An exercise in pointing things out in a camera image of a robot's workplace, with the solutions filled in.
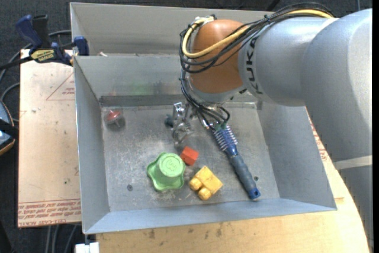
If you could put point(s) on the grey metal bin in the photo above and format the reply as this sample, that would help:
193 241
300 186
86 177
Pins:
142 139

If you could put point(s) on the red small block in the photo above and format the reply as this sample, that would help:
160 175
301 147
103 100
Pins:
189 156

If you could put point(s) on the red and grey spinning top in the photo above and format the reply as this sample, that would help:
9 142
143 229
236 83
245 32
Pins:
113 118

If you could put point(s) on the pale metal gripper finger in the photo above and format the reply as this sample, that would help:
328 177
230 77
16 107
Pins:
176 139
186 137

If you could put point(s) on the brown cardboard board, red print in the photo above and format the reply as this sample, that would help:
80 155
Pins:
47 139

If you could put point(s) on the green flower-shaped cup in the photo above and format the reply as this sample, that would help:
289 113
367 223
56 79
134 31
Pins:
166 171

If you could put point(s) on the yellow toy brick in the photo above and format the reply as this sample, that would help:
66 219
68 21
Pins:
206 182

